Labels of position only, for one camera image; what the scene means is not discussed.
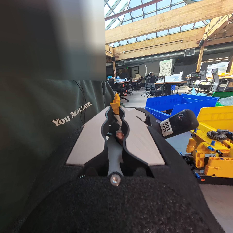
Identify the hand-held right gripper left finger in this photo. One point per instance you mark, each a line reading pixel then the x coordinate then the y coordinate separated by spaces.
pixel 85 145

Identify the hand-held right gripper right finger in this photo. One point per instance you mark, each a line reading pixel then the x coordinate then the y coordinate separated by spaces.
pixel 143 145

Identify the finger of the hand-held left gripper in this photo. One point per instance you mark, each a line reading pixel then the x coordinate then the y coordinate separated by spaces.
pixel 135 113
pixel 116 121

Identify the yellow lego connector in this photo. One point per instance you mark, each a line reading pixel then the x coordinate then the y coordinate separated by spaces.
pixel 114 109

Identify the yellow lego vehicle model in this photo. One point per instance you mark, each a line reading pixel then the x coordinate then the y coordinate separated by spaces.
pixel 216 163

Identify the person's left hand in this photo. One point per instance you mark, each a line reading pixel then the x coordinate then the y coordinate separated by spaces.
pixel 120 136

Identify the blue plastic bin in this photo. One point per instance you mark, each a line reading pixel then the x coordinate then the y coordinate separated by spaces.
pixel 191 103

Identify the black office chair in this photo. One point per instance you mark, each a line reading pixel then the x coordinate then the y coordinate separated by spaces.
pixel 151 83
pixel 215 78
pixel 201 80
pixel 123 89

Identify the yellow plastic bin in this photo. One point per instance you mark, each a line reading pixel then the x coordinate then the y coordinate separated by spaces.
pixel 214 116

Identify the green plastic bin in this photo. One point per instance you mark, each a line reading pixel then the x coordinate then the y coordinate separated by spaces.
pixel 223 94

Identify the green storage bin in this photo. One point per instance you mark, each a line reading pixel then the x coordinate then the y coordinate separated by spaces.
pixel 226 101

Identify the white notice board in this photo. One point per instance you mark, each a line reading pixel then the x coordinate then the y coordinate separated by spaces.
pixel 165 67

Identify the grey ventilation duct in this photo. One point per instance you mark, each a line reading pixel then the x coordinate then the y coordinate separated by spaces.
pixel 154 57

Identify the wooden support post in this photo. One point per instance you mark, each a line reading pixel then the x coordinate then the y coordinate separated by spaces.
pixel 200 58

